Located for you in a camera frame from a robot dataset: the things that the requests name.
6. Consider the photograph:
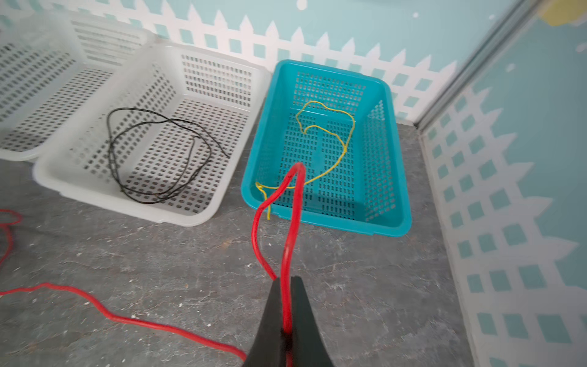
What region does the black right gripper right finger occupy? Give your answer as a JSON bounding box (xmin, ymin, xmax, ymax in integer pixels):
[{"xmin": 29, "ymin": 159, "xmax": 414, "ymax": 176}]
[{"xmin": 291, "ymin": 276, "xmax": 334, "ymax": 367}]

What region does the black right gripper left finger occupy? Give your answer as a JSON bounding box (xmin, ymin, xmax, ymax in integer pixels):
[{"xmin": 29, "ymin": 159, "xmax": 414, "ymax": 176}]
[{"xmin": 242, "ymin": 279, "xmax": 286, "ymax": 367}]

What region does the yellow cable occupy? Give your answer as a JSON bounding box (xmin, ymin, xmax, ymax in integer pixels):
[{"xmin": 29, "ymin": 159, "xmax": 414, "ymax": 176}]
[{"xmin": 254, "ymin": 100, "xmax": 357, "ymax": 221}]

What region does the black cable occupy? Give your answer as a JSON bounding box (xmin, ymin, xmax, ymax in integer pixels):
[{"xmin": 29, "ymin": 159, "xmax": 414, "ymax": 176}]
[{"xmin": 106, "ymin": 107, "xmax": 231, "ymax": 205}]

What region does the teal plastic basket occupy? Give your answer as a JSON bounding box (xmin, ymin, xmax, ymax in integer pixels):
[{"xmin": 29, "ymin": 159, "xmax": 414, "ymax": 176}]
[{"xmin": 241, "ymin": 60, "xmax": 412, "ymax": 237}]

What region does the middle white plastic basket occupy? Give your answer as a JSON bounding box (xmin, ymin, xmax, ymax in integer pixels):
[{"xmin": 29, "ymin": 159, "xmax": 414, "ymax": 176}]
[{"xmin": 33, "ymin": 43, "xmax": 271, "ymax": 227}]

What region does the white plastic basket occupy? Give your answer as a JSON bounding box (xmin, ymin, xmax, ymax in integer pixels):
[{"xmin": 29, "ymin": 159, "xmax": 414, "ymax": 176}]
[
  {"xmin": 33, "ymin": 43, "xmax": 271, "ymax": 227},
  {"xmin": 1, "ymin": 11, "xmax": 154, "ymax": 161}
]

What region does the left white plastic basket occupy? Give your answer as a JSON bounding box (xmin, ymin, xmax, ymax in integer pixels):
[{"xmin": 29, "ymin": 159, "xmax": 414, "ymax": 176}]
[{"xmin": 1, "ymin": 11, "xmax": 154, "ymax": 161}]

